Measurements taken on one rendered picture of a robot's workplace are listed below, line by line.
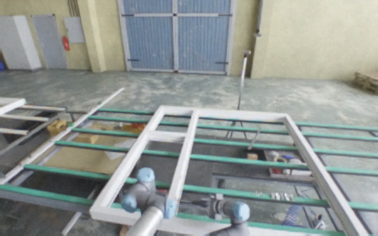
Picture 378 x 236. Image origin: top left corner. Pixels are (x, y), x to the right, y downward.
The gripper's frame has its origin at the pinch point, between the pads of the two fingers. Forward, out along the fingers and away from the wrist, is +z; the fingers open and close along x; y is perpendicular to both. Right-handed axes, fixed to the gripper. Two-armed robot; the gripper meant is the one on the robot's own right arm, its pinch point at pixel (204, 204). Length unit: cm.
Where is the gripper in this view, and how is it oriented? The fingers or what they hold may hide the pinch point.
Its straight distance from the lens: 122.1
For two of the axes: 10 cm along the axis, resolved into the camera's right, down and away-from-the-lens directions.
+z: -5.2, 2.5, 8.2
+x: -1.1, 9.3, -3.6
